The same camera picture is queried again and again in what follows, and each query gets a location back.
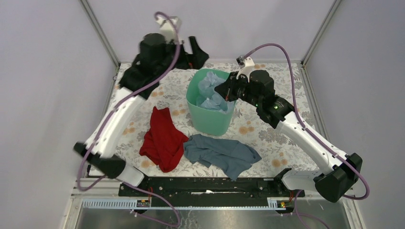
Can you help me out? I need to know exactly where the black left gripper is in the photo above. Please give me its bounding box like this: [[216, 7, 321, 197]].
[[156, 36, 210, 77]]

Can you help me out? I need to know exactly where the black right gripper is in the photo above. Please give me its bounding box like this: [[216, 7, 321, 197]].
[[214, 71, 261, 107]]

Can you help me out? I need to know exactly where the light blue plastic trash bag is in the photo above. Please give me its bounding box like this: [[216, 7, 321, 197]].
[[196, 71, 236, 114]]

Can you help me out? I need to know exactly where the green plastic trash bin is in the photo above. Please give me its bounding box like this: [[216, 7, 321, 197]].
[[186, 69, 236, 136]]

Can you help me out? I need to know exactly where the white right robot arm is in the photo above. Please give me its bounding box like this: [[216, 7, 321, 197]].
[[215, 70, 362, 203]]

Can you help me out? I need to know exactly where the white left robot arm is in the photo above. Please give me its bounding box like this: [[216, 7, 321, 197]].
[[74, 33, 209, 196]]

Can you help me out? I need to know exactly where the grey-blue cloth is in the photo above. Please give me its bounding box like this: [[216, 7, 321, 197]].
[[183, 134, 262, 181]]

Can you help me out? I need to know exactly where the red cloth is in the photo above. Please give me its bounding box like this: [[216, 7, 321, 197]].
[[139, 107, 189, 173]]

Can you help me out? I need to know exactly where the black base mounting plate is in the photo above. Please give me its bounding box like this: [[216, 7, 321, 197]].
[[118, 176, 306, 208]]

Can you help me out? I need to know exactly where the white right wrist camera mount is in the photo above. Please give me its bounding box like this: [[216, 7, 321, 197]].
[[236, 56, 255, 81]]

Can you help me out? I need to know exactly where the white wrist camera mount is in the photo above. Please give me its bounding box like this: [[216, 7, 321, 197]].
[[155, 15, 182, 44], [236, 56, 255, 81]]

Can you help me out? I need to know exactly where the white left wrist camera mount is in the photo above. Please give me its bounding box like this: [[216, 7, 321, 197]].
[[155, 15, 182, 44]]

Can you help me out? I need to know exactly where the white slotted cable duct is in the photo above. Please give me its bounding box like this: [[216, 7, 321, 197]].
[[81, 198, 287, 211]]

